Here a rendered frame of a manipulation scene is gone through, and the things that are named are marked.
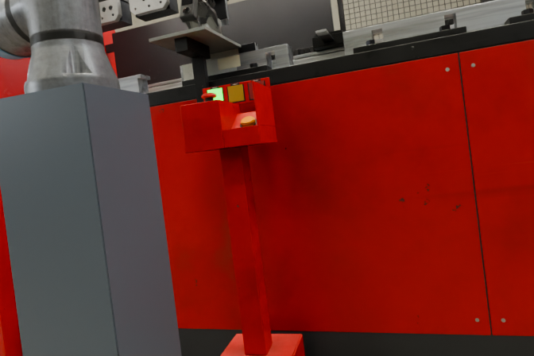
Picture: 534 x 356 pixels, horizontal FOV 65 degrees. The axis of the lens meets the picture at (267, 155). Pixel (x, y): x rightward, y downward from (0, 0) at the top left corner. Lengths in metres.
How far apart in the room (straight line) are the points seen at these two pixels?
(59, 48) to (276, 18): 1.34
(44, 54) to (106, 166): 0.21
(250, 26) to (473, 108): 1.15
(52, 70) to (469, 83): 0.94
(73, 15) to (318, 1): 1.33
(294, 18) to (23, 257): 1.50
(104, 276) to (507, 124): 0.97
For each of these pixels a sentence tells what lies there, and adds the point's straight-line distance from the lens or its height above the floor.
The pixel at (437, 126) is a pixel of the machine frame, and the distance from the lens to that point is 1.17.
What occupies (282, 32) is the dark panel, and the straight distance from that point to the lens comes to 1.95.
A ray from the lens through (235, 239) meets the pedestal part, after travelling 1.10.
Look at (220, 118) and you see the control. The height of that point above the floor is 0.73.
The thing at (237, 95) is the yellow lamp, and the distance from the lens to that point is 1.18.
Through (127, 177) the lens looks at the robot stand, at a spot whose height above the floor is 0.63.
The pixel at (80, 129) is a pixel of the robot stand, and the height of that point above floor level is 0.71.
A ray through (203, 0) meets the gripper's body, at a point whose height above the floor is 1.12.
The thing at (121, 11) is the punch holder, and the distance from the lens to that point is 1.69.
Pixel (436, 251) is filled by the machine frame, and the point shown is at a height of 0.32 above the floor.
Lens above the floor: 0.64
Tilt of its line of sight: 1 degrees down
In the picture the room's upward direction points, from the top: 7 degrees counter-clockwise
